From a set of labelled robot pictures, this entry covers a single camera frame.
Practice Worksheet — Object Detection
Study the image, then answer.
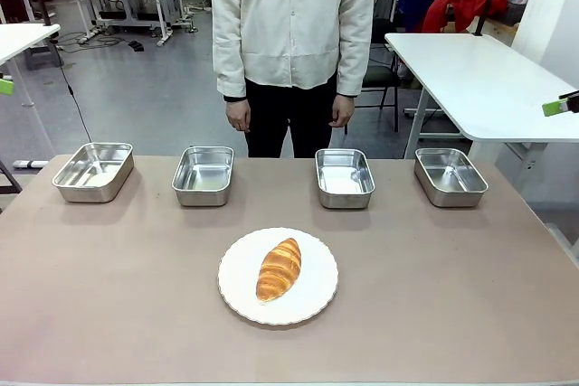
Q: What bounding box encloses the white desk with cable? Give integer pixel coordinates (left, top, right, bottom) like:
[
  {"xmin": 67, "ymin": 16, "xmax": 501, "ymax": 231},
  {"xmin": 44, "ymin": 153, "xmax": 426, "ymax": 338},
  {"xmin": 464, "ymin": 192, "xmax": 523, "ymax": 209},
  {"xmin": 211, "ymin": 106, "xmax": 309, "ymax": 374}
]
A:
[{"xmin": 0, "ymin": 23, "xmax": 62, "ymax": 143}]

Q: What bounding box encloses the rectangular stainless steel container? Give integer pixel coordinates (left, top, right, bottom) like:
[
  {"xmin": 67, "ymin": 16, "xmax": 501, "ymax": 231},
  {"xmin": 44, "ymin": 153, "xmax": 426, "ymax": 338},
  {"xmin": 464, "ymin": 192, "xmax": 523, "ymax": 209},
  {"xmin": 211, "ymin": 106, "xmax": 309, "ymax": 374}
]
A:
[
  {"xmin": 171, "ymin": 146, "xmax": 235, "ymax": 208},
  {"xmin": 413, "ymin": 146, "xmax": 489, "ymax": 209},
  {"xmin": 314, "ymin": 147, "xmax": 376, "ymax": 211},
  {"xmin": 51, "ymin": 142, "xmax": 136, "ymax": 204}
]

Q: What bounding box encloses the golden brown croissant bread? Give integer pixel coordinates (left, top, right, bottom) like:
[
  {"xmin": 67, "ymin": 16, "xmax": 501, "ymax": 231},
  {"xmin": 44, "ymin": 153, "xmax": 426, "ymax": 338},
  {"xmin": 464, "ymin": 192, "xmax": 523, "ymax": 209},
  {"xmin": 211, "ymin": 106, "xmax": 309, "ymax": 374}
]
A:
[{"xmin": 255, "ymin": 237, "xmax": 303, "ymax": 304}]

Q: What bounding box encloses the black hanging cable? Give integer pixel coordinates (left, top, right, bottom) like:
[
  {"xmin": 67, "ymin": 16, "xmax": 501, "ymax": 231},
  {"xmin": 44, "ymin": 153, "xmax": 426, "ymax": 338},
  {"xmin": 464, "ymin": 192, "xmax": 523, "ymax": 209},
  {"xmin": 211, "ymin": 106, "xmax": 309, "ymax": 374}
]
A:
[{"xmin": 50, "ymin": 35, "xmax": 93, "ymax": 144}]

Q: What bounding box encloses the person's right hand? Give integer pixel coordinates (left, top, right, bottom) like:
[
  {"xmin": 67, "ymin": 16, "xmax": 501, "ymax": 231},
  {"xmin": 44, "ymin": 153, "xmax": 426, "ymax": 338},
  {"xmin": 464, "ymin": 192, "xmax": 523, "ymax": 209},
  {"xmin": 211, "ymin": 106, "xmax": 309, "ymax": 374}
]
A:
[{"xmin": 225, "ymin": 98, "xmax": 252, "ymax": 134}]

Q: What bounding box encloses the white side table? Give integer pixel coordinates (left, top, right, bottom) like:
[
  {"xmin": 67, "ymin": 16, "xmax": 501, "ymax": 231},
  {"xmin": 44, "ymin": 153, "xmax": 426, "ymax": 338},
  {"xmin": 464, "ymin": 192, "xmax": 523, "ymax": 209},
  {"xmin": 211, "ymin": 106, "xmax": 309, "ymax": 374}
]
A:
[{"xmin": 384, "ymin": 32, "xmax": 579, "ymax": 170}]

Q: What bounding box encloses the person's left hand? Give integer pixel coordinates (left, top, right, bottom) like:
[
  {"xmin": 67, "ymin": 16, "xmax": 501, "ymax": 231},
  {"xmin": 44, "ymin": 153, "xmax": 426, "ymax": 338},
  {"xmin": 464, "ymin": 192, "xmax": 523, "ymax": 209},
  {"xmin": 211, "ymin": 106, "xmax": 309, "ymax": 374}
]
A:
[{"xmin": 327, "ymin": 94, "xmax": 356, "ymax": 129}]

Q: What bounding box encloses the person in cream jacket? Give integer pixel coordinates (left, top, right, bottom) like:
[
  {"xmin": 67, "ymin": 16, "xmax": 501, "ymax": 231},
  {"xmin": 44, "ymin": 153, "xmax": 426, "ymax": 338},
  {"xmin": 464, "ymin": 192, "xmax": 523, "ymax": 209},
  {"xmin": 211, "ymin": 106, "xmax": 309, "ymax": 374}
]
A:
[{"xmin": 208, "ymin": 0, "xmax": 380, "ymax": 159}]

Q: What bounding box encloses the black folding chair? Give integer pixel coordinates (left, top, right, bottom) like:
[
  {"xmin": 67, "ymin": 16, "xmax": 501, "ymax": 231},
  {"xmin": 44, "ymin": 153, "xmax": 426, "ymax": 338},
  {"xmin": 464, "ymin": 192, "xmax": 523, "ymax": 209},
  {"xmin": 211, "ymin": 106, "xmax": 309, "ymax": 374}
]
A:
[{"xmin": 344, "ymin": 18, "xmax": 403, "ymax": 135}]

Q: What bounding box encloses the white scalloped round plate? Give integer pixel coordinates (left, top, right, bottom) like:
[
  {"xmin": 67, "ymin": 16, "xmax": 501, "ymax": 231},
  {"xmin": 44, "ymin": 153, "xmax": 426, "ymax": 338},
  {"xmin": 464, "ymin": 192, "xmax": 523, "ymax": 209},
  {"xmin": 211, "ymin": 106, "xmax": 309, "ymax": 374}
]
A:
[{"xmin": 217, "ymin": 227, "xmax": 340, "ymax": 326}]

